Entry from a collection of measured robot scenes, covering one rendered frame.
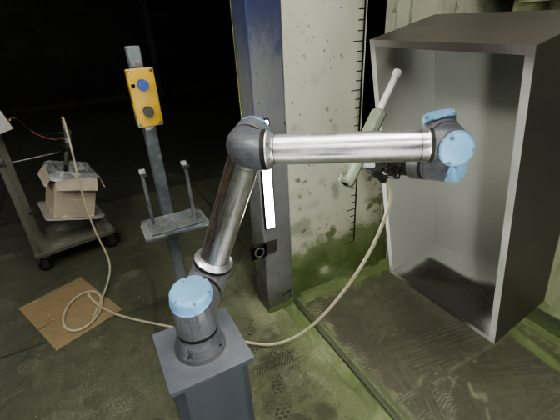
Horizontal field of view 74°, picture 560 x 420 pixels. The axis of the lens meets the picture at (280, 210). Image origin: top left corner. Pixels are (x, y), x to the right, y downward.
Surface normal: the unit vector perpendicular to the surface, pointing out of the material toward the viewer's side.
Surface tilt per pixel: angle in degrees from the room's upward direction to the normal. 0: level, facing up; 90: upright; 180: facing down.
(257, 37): 90
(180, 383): 0
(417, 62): 90
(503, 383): 0
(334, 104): 90
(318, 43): 90
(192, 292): 5
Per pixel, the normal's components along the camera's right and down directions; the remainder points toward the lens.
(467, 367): -0.05, -0.89
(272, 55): 0.47, 0.39
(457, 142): -0.05, 0.45
